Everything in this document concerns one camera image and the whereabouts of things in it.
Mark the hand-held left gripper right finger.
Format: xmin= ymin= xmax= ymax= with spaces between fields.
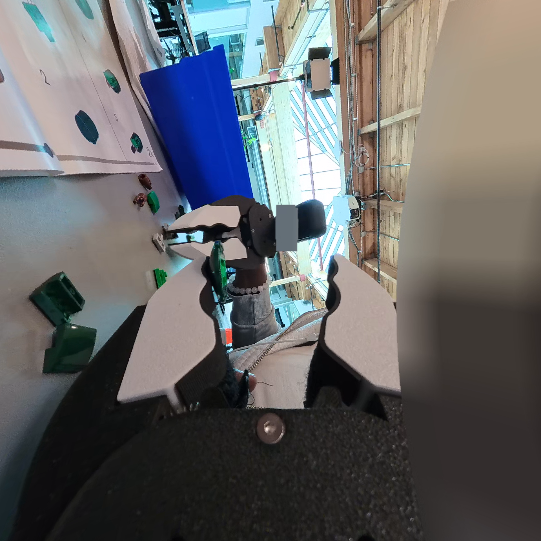
xmin=305 ymin=254 xmax=402 ymax=408

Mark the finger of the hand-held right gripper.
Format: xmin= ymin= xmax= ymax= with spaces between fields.
xmin=167 ymin=204 xmax=246 ymax=234
xmin=167 ymin=234 xmax=250 ymax=262

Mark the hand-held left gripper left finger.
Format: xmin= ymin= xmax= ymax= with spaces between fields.
xmin=116 ymin=256 xmax=231 ymax=413

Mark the green brick assembly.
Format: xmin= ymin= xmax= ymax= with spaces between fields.
xmin=210 ymin=242 xmax=231 ymax=307

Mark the person's right forearm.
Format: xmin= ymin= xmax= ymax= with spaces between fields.
xmin=229 ymin=287 xmax=283 ymax=350

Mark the grey desk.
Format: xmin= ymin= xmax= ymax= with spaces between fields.
xmin=0 ymin=167 xmax=203 ymax=478

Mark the person's right hand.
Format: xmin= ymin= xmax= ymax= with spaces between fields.
xmin=230 ymin=262 xmax=270 ymax=289

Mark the grey zip hoodie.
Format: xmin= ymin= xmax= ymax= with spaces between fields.
xmin=228 ymin=306 xmax=331 ymax=411

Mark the blue plastic panel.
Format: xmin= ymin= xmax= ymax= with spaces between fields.
xmin=139 ymin=44 xmax=254 ymax=212

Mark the dark green slope brick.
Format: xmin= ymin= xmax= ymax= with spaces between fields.
xmin=42 ymin=323 xmax=97 ymax=374
xmin=30 ymin=272 xmax=86 ymax=326

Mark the light stand pole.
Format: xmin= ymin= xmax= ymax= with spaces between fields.
xmin=232 ymin=76 xmax=305 ymax=91

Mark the studio light panel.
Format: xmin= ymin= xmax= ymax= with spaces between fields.
xmin=302 ymin=46 xmax=341 ymax=100

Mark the open instruction booklet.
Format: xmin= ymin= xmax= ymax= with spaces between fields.
xmin=0 ymin=0 xmax=163 ymax=177

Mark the beige paper sheet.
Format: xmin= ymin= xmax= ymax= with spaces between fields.
xmin=109 ymin=0 xmax=166 ymax=73

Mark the white bead bracelet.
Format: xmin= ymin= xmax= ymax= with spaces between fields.
xmin=227 ymin=274 xmax=271 ymax=296

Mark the white security camera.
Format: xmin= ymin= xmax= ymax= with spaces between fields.
xmin=332 ymin=194 xmax=367 ymax=229

